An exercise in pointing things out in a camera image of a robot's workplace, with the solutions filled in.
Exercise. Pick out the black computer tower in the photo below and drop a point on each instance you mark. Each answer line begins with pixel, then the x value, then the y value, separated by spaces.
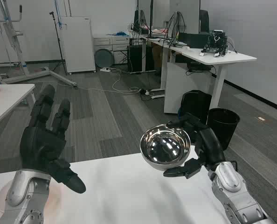
pixel 136 58

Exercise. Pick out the white tall cabinet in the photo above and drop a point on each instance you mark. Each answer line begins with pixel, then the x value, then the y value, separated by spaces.
pixel 79 44

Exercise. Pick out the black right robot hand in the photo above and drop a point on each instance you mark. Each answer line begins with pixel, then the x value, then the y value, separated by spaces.
pixel 209 144

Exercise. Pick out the grey round tray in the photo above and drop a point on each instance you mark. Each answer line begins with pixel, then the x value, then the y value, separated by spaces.
pixel 103 58

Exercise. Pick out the white standing desk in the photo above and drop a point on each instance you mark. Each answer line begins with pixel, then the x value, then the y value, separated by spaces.
pixel 199 77

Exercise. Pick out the white power strip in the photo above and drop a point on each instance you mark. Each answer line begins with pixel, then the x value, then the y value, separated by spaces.
pixel 105 69

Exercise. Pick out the black backpack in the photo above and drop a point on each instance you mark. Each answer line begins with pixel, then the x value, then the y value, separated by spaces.
pixel 195 105

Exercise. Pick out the narrow computer monitor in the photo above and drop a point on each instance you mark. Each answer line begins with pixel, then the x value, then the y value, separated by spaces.
pixel 144 11

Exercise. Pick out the white side table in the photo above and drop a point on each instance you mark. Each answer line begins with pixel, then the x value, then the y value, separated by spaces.
pixel 8 100

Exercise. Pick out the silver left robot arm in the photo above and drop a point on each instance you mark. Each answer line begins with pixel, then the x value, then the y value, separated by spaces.
pixel 22 193

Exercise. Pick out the white drawer unit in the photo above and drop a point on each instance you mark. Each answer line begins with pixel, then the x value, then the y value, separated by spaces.
pixel 105 42

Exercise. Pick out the shiny metal bowl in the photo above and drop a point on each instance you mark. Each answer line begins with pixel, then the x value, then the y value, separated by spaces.
pixel 164 149

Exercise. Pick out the black under-desk device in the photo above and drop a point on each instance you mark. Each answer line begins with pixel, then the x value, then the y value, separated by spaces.
pixel 199 66

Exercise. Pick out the wide computer monitor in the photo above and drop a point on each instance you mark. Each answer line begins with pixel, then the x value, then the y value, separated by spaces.
pixel 187 16

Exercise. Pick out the black tripod stand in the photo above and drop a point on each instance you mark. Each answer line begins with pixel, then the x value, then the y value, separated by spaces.
pixel 58 42

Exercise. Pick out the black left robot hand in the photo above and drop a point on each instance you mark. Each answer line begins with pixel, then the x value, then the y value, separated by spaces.
pixel 41 147

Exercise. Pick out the black trash bin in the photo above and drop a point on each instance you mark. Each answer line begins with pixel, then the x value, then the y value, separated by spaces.
pixel 223 128

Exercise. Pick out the white metal gantry frame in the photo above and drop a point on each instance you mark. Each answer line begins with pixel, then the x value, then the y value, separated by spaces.
pixel 17 46

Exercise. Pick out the black box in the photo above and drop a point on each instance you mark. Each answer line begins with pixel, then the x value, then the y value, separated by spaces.
pixel 194 39

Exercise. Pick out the blue bundle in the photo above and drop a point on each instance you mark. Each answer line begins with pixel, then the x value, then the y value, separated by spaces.
pixel 119 33

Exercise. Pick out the black power strip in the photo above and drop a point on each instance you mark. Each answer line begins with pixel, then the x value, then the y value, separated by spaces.
pixel 145 92

